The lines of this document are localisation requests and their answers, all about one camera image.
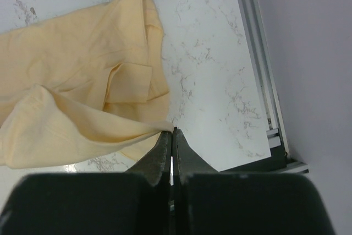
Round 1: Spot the aluminium frame post right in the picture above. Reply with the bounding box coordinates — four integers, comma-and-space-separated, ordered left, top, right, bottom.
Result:
228, 0, 309, 176

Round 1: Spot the yellow t shirt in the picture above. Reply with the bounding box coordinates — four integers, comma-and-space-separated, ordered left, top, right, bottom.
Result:
1, 0, 173, 169

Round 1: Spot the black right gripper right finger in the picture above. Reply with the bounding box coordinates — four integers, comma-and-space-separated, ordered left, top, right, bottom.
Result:
172, 129, 335, 234

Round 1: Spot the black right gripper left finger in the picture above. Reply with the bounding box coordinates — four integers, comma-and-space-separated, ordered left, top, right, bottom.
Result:
1, 132, 172, 234

